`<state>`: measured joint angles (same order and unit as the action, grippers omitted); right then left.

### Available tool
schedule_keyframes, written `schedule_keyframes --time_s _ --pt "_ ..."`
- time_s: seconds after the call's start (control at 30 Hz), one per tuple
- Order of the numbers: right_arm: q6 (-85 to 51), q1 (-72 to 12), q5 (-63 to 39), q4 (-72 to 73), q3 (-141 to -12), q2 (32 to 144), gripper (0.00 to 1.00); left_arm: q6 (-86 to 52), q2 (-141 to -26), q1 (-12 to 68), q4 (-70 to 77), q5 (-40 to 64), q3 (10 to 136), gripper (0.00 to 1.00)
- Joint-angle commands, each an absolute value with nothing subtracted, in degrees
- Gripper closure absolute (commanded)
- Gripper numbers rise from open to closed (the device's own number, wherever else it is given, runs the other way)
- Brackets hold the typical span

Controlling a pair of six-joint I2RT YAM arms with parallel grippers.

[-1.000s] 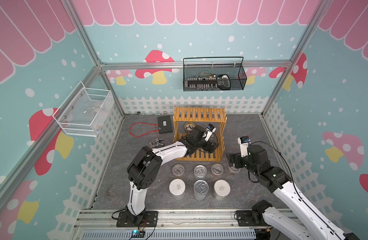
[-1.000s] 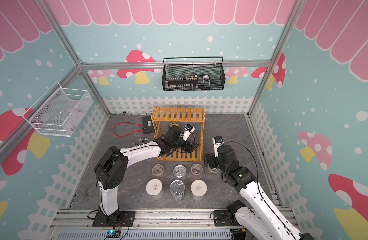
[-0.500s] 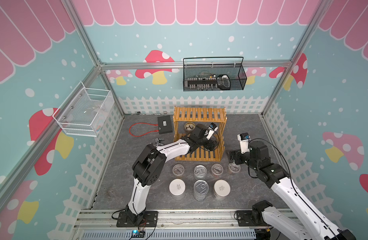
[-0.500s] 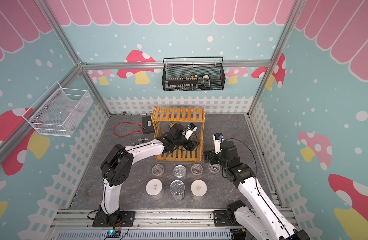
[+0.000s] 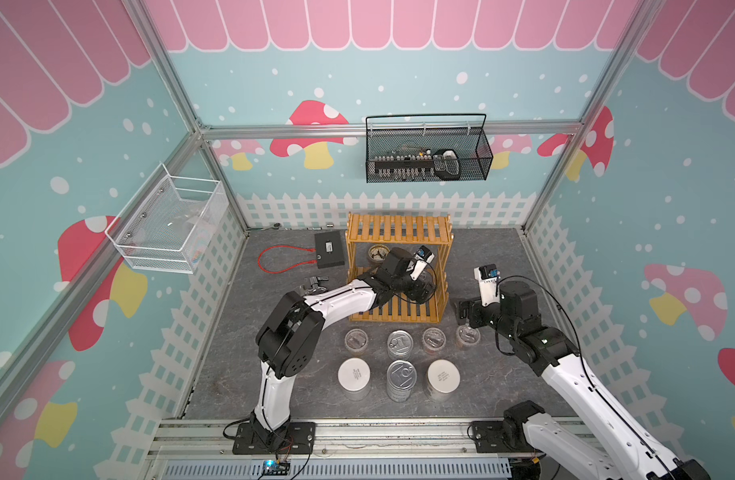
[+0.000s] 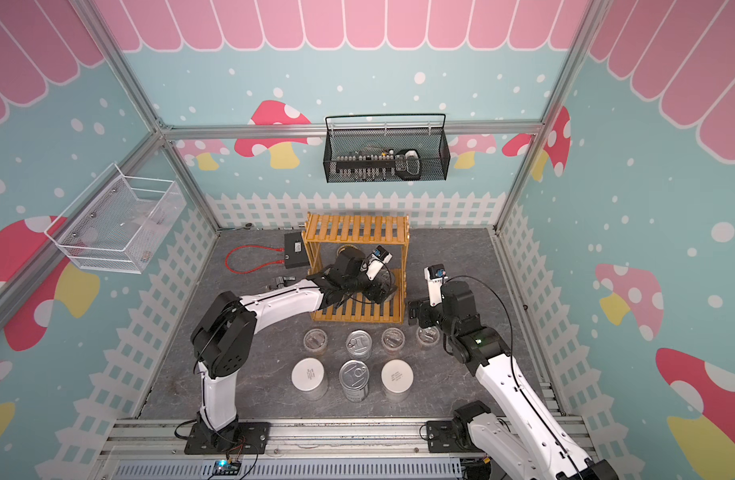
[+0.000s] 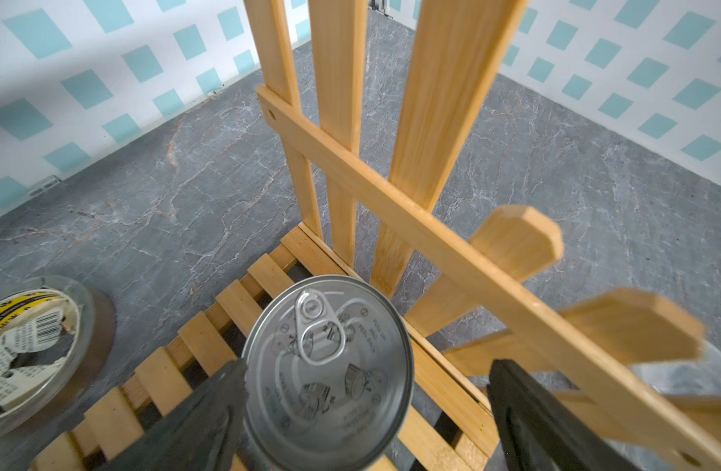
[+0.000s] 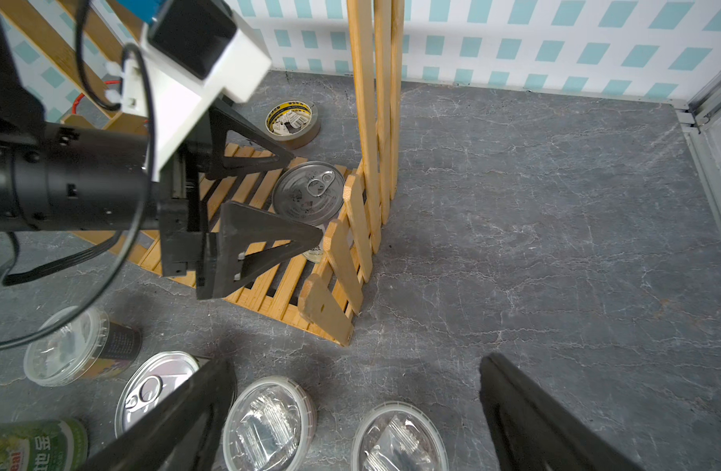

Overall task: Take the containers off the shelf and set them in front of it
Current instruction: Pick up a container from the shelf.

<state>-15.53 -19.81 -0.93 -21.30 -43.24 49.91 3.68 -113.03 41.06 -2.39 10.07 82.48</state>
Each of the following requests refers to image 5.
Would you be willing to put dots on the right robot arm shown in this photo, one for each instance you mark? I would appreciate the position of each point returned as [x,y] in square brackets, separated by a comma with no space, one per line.
[626,449]

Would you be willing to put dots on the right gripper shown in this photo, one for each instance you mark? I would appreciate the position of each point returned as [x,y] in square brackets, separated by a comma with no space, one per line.
[476,306]

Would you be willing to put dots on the brown tape roll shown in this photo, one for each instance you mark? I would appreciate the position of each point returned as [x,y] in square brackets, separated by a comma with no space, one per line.
[377,253]

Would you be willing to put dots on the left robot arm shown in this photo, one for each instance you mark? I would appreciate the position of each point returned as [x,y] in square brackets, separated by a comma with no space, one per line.
[289,338]

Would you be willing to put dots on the orange label seed jar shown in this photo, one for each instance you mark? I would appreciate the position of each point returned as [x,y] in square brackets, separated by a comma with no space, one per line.
[357,341]

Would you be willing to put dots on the black wire basket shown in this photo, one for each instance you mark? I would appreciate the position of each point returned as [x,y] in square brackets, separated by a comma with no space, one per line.
[427,148]

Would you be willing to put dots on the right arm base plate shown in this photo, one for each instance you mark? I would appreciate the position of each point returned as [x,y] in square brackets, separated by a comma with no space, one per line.
[495,436]

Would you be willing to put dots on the red label seed jar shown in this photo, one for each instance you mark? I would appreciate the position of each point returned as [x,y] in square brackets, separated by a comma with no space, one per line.
[433,340]

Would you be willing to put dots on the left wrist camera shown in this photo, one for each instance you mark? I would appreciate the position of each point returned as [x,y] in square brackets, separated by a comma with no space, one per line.
[423,257]

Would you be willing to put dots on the white lid green can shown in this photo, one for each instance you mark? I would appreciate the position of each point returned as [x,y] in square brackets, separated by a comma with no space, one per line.
[354,376]

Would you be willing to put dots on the white wire basket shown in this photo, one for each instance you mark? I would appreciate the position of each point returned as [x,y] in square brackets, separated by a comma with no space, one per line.
[169,226]

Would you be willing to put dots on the metal faucet part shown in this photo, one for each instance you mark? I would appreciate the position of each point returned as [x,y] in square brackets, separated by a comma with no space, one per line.
[313,285]

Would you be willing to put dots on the wooden two-tier shelf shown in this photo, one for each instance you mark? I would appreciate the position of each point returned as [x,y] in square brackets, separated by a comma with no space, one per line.
[407,232]

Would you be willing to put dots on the black box device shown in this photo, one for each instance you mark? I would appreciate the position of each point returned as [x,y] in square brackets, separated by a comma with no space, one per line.
[330,250]

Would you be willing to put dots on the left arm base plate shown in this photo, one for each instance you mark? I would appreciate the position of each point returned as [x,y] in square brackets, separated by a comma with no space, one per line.
[292,437]

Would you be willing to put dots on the green circuit board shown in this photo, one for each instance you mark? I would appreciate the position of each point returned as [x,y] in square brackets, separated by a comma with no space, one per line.
[276,468]

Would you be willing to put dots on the tall green label can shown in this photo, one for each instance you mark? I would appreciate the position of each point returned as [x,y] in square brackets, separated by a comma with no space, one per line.
[401,379]

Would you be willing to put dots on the small clear seed jar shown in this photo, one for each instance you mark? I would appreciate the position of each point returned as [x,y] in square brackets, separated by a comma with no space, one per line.
[467,337]

